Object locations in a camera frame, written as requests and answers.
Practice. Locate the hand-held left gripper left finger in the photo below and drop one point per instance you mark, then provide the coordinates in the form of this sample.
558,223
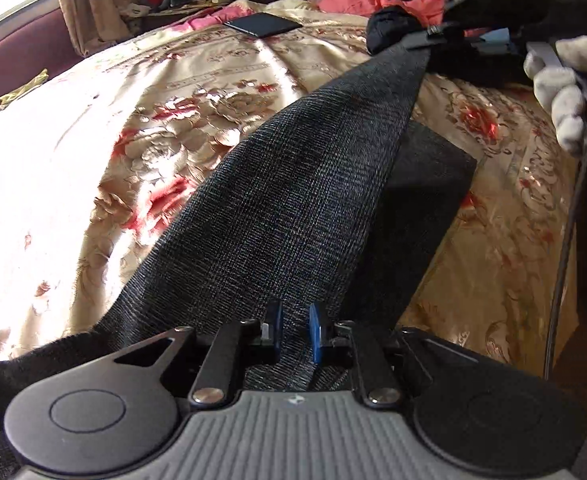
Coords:
274,331

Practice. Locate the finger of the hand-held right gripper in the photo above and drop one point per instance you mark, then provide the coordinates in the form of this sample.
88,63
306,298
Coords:
496,41
441,36

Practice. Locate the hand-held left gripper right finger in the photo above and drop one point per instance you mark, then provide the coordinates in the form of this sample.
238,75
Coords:
317,331

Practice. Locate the dark grey pants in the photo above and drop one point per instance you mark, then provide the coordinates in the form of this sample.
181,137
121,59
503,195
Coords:
298,185

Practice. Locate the person's right hand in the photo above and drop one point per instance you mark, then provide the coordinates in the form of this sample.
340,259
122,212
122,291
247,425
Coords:
558,90

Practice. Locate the black garment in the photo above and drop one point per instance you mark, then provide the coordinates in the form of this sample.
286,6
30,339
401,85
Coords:
391,27

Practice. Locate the pink cloth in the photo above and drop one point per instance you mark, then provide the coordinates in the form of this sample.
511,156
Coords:
373,2

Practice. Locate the black tablet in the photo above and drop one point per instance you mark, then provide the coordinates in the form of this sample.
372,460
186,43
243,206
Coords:
263,24

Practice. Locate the pink pillow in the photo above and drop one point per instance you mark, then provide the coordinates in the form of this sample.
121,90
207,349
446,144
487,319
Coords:
213,16

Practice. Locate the floral beige bedspread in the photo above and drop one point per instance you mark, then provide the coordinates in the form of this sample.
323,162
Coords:
138,125

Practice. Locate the yellow wrapper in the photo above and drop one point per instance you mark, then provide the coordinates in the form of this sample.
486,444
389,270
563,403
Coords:
23,89

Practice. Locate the beige curtain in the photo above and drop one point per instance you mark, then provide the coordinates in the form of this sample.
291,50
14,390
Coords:
88,5

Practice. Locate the maroon padded ledge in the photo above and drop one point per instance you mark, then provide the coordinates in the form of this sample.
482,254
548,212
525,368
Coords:
23,60

